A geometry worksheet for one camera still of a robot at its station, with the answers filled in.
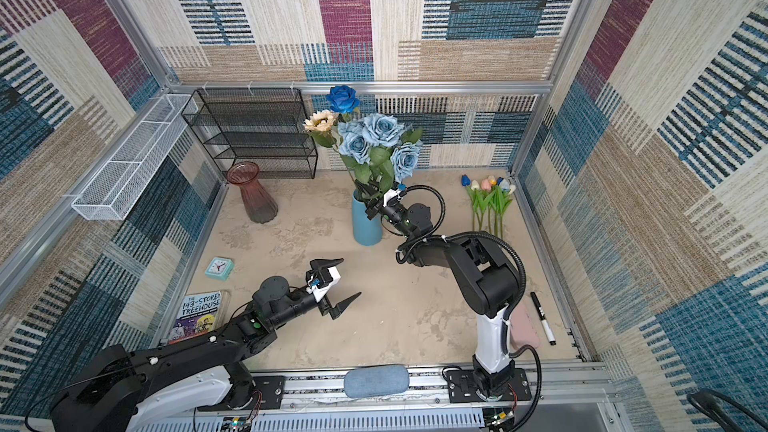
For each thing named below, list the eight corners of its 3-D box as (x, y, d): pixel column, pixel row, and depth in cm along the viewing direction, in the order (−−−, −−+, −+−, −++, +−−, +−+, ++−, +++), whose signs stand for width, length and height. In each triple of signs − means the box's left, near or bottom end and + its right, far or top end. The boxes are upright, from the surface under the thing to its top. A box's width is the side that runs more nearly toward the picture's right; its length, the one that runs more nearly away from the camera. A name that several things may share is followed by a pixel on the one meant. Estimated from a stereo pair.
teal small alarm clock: (207, 278, 95) (203, 273, 93) (217, 260, 99) (213, 255, 97) (227, 281, 95) (223, 277, 92) (236, 263, 99) (233, 258, 96)
